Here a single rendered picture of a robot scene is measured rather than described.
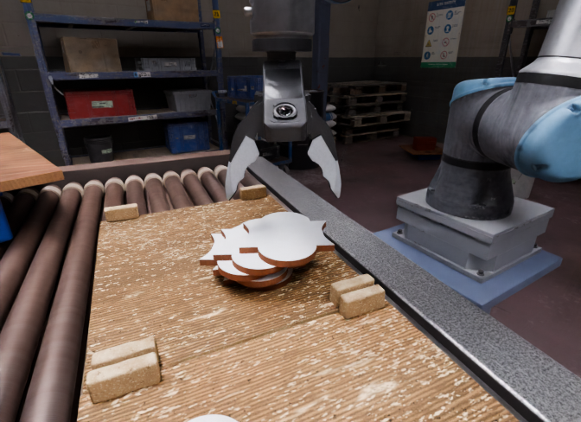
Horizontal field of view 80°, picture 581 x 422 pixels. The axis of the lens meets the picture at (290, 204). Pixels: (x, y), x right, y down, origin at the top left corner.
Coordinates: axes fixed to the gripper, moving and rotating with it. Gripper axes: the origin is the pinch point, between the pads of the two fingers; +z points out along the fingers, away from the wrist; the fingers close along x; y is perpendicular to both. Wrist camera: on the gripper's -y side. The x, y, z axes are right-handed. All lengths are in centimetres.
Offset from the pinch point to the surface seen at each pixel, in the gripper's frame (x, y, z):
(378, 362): -9.0, -17.3, 11.0
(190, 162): 26, 60, 11
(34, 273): 38.4, 3.9, 12.6
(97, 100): 183, 346, 23
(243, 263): 5.3, -5.9, 5.7
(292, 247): -0.9, -4.3, 4.6
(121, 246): 26.8, 8.7, 11.0
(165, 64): 117, 381, -12
